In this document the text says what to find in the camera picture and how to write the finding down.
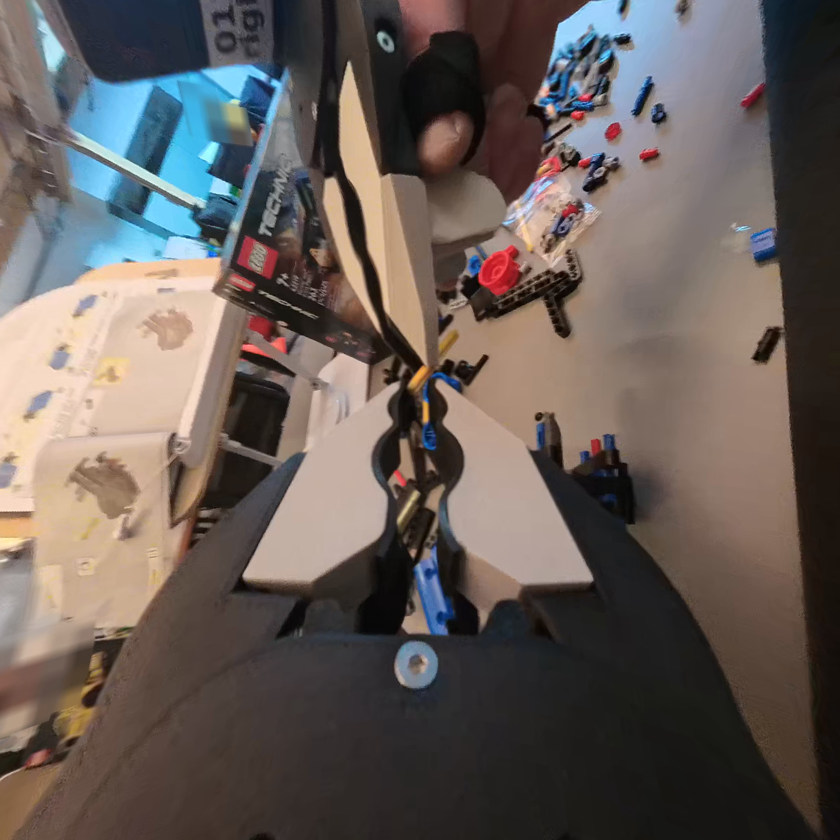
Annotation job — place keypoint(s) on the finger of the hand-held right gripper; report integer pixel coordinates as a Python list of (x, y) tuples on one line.
[(344, 243), (400, 249)]

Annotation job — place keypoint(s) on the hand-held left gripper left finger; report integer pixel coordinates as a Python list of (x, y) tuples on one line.
[(321, 518)]

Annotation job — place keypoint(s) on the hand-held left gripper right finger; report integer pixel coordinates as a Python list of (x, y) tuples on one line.
[(518, 518)]

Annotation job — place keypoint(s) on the partly built toy chassis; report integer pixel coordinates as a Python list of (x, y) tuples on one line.
[(604, 485)]

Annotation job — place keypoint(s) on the yellow toy axle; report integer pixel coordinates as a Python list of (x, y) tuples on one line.
[(418, 380)]

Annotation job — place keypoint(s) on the clear bag of small parts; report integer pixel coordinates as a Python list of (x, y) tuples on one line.
[(558, 213)]

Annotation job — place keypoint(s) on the instruction booklet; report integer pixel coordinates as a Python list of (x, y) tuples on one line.
[(59, 577)]

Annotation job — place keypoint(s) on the person's right hand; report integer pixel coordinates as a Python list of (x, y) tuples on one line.
[(518, 79)]

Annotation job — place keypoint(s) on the printed toy truck box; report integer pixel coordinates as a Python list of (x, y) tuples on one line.
[(282, 262)]

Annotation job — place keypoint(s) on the black toy cylinder piece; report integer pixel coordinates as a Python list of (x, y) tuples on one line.
[(408, 508)]

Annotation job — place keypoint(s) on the red toy wheel rim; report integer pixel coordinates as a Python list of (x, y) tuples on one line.
[(500, 270)]

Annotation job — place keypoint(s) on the blue curved toy panel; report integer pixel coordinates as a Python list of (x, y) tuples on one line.
[(433, 590)]

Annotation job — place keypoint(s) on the blue spoked toy wheel rim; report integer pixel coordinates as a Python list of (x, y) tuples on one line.
[(430, 438)]

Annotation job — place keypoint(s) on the pile of black toy beams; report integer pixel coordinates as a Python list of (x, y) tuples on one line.
[(531, 289)]

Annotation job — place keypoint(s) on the pile of small toy pins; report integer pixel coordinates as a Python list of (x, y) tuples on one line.
[(577, 79)]

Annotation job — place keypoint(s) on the printed instruction sheet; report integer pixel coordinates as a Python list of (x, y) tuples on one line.
[(131, 394)]

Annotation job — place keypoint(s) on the blue toy axle connector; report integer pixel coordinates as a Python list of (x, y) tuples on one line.
[(642, 96)]

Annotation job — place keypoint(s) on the black toy axle pin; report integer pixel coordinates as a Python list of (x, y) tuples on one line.
[(766, 344)]

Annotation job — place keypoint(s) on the blue toy block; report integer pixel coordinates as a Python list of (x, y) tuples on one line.
[(763, 244)]

